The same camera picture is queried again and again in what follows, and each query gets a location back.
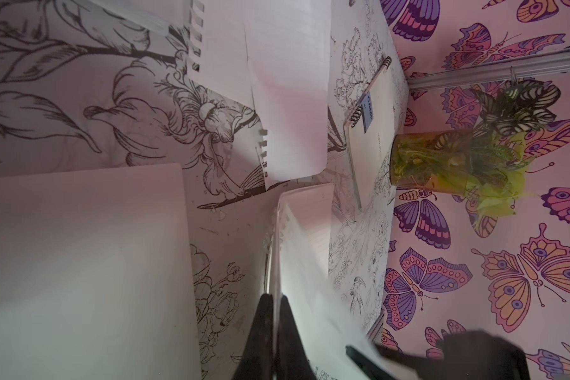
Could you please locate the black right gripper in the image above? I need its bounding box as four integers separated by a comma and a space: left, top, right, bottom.
345, 330, 530, 379

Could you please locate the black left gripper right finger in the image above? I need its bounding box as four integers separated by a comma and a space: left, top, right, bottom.
276, 295, 316, 380

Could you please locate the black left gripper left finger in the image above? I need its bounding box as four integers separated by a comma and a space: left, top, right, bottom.
232, 294, 274, 380

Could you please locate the CAMP B5 spiral notebook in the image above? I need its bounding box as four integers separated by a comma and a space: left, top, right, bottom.
345, 56, 395, 210

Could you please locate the white spiral notebook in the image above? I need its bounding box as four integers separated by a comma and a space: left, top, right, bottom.
93, 0, 193, 36

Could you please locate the torn white lined page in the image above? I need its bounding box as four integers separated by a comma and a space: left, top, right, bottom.
188, 0, 254, 109

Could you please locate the green leafy plant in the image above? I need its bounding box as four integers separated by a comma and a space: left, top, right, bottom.
455, 78, 561, 219

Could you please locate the amber glass plant vase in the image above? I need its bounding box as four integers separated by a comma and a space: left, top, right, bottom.
389, 130, 473, 196

